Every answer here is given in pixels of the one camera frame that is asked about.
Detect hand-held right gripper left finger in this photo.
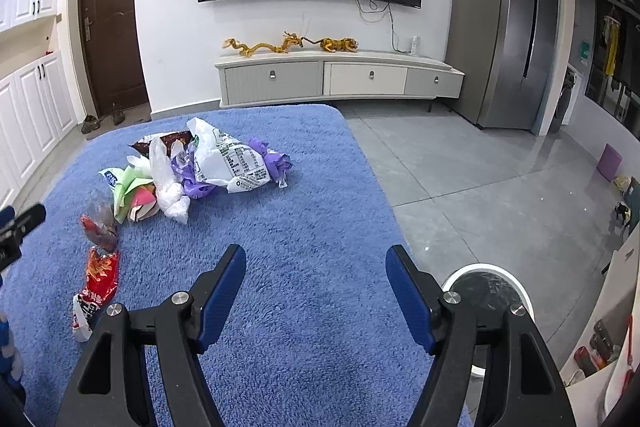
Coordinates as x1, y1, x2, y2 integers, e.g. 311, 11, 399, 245
55, 244, 247, 427

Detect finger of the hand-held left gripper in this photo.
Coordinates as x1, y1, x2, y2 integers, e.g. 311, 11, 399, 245
0, 203, 47, 273

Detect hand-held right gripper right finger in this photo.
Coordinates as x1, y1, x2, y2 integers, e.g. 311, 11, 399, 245
385, 244, 578, 427

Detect clear red plastic wrapper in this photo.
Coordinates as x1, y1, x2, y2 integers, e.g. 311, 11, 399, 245
80, 189, 121, 253

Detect white round bin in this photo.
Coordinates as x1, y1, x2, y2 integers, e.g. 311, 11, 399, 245
442, 262, 536, 380

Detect red snack packet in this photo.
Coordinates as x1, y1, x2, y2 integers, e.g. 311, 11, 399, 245
71, 247, 122, 343

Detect white printed plastic bag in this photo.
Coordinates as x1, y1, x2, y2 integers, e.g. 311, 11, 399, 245
186, 117, 273, 194

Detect purple plastic bag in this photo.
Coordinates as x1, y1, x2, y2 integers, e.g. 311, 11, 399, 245
170, 136, 293, 198

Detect white base cabinet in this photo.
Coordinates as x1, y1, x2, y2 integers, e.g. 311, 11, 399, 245
0, 49, 78, 208

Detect crumpled white tissue bag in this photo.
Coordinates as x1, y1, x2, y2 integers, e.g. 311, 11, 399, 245
148, 137, 192, 225

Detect blue fluffy blanket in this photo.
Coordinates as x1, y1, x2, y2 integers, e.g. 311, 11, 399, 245
0, 103, 473, 427

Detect pink tan paper scrap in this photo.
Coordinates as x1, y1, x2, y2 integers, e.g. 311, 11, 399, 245
129, 187, 161, 224

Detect brown door mat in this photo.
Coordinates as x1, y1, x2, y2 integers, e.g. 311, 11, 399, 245
85, 116, 151, 140

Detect dark brown snack packet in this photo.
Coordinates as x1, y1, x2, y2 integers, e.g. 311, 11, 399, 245
127, 130, 195, 158

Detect dark brown entrance door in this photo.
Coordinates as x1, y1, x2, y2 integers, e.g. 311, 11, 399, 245
78, 0, 151, 120

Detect white side table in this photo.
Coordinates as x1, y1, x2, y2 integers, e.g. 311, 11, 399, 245
560, 232, 640, 427

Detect grey white television cabinet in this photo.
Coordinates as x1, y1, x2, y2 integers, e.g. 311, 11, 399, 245
215, 49, 466, 108

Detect purple stool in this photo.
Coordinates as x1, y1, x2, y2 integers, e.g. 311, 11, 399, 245
596, 143, 623, 182

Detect golden dragon figurine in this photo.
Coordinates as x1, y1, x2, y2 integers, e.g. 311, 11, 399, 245
222, 32, 307, 56

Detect golden tiger figurine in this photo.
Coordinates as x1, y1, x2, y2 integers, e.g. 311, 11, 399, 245
312, 36, 360, 54

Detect grey steel refrigerator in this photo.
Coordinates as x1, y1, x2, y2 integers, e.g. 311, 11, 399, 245
445, 0, 560, 136

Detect yellow hanging garment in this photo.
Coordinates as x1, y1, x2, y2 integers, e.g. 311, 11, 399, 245
602, 14, 621, 75

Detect hanging television cables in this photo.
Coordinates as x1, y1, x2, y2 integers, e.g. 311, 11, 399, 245
356, 0, 401, 50

